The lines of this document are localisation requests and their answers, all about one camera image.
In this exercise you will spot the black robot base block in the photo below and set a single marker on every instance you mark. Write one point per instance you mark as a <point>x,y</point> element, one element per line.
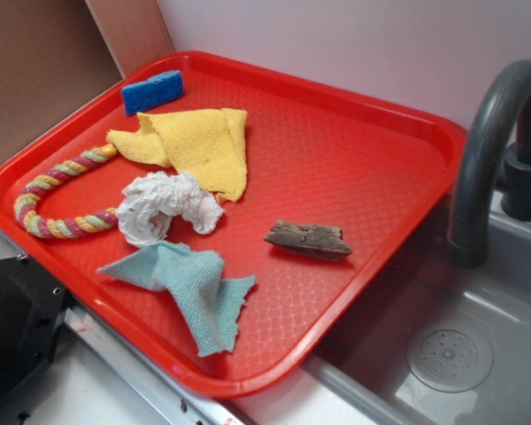
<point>32,309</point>

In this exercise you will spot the brown wood chip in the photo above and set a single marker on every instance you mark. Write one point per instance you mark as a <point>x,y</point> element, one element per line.
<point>310,240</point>

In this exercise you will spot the red plastic tray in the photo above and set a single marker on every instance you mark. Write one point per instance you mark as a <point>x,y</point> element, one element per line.
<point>315,155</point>

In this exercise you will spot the yellow cloth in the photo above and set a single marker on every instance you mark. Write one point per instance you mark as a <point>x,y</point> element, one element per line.
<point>208,143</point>

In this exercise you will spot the light blue cloth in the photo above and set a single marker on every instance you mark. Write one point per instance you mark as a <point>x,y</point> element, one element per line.
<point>209,303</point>

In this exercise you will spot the crumpled white paper towel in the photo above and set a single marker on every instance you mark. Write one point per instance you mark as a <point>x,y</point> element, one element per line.
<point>152,202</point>

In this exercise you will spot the blue sponge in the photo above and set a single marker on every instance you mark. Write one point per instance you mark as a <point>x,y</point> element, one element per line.
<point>153,92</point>

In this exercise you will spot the grey plastic sink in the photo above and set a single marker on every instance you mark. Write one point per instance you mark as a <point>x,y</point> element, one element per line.
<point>363,356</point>

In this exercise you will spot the round sink drain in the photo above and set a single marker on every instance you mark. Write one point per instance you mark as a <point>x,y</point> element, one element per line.
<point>449,358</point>

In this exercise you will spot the grey curved faucet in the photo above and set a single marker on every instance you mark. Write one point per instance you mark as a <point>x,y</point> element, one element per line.
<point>497,156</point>

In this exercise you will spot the brown cardboard panel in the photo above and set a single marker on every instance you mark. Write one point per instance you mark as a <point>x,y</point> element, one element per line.
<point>55,56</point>

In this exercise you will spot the silver metal rail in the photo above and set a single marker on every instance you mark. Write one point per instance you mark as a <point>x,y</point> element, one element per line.
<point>95,378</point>

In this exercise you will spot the multicolour braided rope toy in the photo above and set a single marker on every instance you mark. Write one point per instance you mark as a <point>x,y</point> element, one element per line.
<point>26,204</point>

